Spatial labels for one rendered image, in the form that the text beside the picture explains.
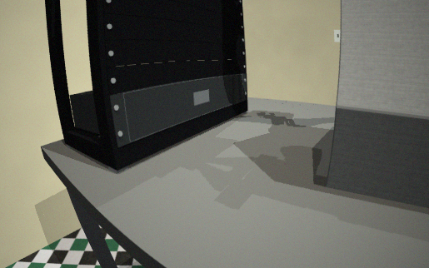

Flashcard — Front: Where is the black server rack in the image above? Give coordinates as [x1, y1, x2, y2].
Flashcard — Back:
[45, 0, 248, 174]

